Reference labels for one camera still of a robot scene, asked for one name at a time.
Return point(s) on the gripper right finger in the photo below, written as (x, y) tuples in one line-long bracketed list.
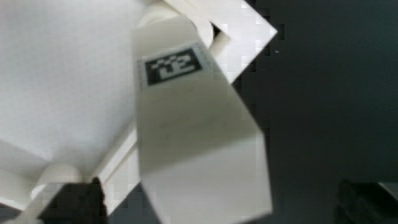
[(366, 204)]

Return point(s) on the white desk tabletop tray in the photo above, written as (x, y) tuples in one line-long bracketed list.
[(66, 84)]

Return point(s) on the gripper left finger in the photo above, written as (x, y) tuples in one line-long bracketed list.
[(67, 204)]

